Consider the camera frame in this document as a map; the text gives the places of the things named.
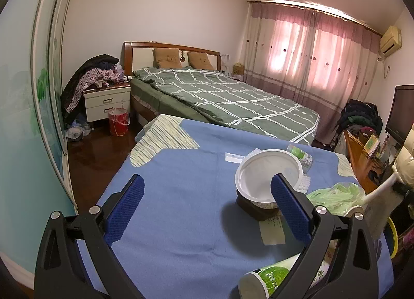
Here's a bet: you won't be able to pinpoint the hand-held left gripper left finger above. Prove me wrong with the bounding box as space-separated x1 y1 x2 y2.
34 174 146 299

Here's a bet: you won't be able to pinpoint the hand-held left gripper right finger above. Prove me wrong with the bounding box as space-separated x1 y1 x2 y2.
270 173 379 299

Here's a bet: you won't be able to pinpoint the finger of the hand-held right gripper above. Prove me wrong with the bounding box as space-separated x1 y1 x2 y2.
393 183 414 199

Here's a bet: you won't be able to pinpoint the dark brown plastic tray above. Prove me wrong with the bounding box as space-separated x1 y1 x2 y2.
236 189 280 222

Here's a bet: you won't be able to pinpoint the white plastic bowl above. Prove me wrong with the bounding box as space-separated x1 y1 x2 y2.
235 149 305 211

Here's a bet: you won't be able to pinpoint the white foam wrap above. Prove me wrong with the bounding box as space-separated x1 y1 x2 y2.
250 148 311 193

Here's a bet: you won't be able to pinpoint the yellow hoop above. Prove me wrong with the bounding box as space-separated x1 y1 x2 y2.
386 216 399 259

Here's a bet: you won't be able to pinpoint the green plastic bag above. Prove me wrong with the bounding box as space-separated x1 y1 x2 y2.
306 183 366 217

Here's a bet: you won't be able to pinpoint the wooden desk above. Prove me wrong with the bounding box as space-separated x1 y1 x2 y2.
343 129 393 193

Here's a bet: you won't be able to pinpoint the clear bottle with green label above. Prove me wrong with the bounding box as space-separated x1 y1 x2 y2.
286 144 314 175

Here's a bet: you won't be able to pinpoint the blue blanket with striped patches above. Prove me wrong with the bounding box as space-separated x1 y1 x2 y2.
86 114 393 299

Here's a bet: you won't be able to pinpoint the green paper cup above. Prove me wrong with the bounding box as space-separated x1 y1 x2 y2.
239 254 334 299

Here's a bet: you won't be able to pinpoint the small clear plastic packet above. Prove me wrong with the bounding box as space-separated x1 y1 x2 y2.
225 152 251 164

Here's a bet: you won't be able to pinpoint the black television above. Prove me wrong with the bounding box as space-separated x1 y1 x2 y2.
385 85 414 146

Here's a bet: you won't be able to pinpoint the heap of dark jackets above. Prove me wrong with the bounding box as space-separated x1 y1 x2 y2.
336 99 384 138

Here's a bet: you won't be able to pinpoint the red bucket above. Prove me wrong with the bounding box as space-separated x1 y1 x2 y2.
108 108 130 137

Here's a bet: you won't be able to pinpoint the plastic bags on floor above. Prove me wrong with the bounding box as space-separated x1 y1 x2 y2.
65 119 93 141

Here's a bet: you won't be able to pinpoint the white nightstand with drawers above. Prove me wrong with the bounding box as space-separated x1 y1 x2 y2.
84 84 131 123

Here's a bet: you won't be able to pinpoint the green checked quilt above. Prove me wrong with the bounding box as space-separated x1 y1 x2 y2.
129 67 320 144

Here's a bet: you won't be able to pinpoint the pile of clothes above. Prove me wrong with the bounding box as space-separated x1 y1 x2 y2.
61 54 130 125

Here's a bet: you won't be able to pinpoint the sliding wardrobe door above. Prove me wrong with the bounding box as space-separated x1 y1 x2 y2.
0 0 80 219

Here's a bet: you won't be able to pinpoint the beige air conditioner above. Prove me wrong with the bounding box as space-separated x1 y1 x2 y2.
379 25 402 58

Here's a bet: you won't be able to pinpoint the pink curtain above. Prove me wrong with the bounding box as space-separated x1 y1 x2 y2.
242 2 382 144

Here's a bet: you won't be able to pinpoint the wooden bed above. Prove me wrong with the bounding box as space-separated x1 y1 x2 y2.
122 41 321 144

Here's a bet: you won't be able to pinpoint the brown bear pillow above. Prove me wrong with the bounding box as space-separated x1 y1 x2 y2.
153 48 182 69
187 52 214 70

